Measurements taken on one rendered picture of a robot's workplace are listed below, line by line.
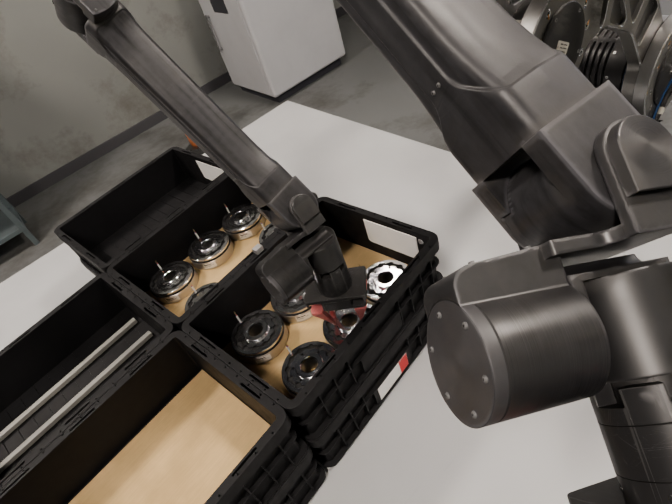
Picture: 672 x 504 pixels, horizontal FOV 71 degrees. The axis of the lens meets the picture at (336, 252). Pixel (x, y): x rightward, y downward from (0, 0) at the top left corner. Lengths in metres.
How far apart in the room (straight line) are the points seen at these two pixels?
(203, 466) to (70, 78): 3.55
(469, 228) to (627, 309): 0.96
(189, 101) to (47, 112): 3.46
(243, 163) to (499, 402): 0.53
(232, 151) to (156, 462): 0.52
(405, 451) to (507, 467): 0.17
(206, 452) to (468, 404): 0.67
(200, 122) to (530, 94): 0.49
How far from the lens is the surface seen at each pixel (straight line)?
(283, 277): 0.66
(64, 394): 1.10
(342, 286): 0.74
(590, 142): 0.26
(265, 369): 0.88
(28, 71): 4.05
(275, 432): 0.69
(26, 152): 4.15
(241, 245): 1.14
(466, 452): 0.88
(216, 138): 0.67
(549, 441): 0.89
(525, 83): 0.26
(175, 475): 0.86
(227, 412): 0.86
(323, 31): 3.93
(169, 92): 0.68
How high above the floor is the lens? 1.51
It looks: 42 degrees down
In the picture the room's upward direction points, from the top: 20 degrees counter-clockwise
